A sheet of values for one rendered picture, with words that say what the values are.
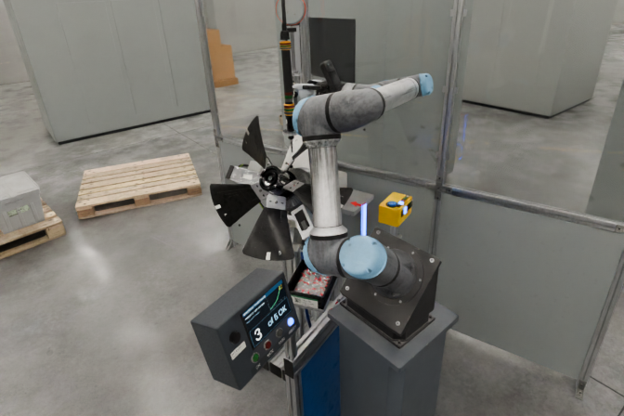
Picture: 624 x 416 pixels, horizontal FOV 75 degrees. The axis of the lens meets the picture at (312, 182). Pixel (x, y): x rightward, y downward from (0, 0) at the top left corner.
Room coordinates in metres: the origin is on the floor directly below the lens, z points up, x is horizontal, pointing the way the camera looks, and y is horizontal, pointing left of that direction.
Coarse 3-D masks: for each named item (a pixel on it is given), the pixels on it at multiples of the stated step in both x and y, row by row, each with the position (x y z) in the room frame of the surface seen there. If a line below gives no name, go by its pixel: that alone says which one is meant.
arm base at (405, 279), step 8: (400, 256) 0.99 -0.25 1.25; (408, 256) 1.01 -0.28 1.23; (400, 264) 0.96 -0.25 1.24; (408, 264) 0.98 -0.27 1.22; (400, 272) 0.94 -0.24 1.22; (408, 272) 0.96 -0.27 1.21; (416, 272) 0.98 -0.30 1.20; (392, 280) 0.92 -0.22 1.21; (400, 280) 0.94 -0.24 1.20; (408, 280) 0.95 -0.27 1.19; (376, 288) 0.96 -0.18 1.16; (384, 288) 0.94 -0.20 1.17; (392, 288) 0.93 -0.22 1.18; (400, 288) 0.94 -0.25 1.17; (408, 288) 0.94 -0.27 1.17; (392, 296) 0.95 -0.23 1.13; (400, 296) 0.95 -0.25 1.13
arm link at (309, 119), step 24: (312, 96) 1.19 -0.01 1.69; (312, 120) 1.12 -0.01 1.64; (312, 144) 1.11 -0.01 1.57; (336, 144) 1.13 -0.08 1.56; (312, 168) 1.10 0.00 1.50; (336, 168) 1.10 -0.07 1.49; (312, 192) 1.08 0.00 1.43; (336, 192) 1.07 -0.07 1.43; (336, 216) 1.04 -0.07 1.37; (312, 240) 1.02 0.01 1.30; (336, 240) 0.99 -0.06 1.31; (312, 264) 0.99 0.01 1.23
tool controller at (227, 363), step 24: (240, 288) 0.89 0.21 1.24; (264, 288) 0.87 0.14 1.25; (288, 288) 0.92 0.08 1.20; (216, 312) 0.80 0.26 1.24; (240, 312) 0.79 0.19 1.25; (264, 312) 0.83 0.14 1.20; (288, 312) 0.89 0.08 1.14; (216, 336) 0.73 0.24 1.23; (240, 336) 0.76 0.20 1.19; (288, 336) 0.86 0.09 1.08; (216, 360) 0.74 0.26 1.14; (240, 360) 0.73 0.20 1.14; (264, 360) 0.78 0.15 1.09; (240, 384) 0.70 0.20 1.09
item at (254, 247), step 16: (272, 208) 1.59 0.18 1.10; (256, 224) 1.53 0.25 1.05; (272, 224) 1.54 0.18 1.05; (288, 224) 1.56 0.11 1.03; (256, 240) 1.49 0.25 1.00; (272, 240) 1.49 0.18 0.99; (288, 240) 1.50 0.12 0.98; (256, 256) 1.45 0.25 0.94; (272, 256) 1.45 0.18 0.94; (288, 256) 1.45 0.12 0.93
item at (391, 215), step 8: (384, 200) 1.67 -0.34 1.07; (392, 200) 1.67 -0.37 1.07; (400, 200) 1.66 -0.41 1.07; (408, 200) 1.66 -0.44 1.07; (384, 208) 1.60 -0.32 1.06; (392, 208) 1.59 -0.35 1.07; (400, 208) 1.59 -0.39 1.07; (384, 216) 1.60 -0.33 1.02; (392, 216) 1.58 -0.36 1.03; (400, 216) 1.58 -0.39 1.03; (392, 224) 1.58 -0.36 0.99; (400, 224) 1.59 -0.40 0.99
